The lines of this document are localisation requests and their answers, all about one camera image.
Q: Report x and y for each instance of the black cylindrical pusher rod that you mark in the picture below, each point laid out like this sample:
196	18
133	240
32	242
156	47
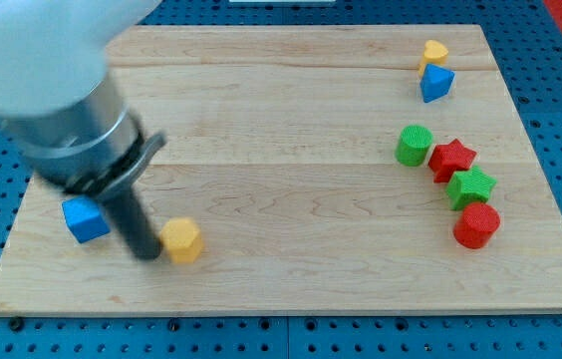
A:
124	210

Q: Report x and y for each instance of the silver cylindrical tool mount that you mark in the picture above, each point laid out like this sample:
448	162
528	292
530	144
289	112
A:
95	147

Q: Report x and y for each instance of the yellow hexagon block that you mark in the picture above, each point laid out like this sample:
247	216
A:
182	240

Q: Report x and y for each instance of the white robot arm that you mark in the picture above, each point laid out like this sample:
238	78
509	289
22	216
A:
60	104

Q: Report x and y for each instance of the blue triangle block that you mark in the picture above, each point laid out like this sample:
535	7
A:
435	82

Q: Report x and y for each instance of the blue cube block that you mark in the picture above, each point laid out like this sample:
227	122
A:
84	219

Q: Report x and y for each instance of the light wooden board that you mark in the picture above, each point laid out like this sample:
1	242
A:
280	146

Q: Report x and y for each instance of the green cylinder block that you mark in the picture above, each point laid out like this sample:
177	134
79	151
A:
413	145

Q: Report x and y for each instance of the red star block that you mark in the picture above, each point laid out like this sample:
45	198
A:
449	158

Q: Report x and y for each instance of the green star block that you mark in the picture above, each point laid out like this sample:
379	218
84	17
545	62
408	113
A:
466	187

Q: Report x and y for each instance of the yellow heart block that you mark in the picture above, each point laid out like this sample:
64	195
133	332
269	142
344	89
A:
434	52

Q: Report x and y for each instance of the red cylinder block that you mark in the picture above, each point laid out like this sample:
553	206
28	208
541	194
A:
476	225

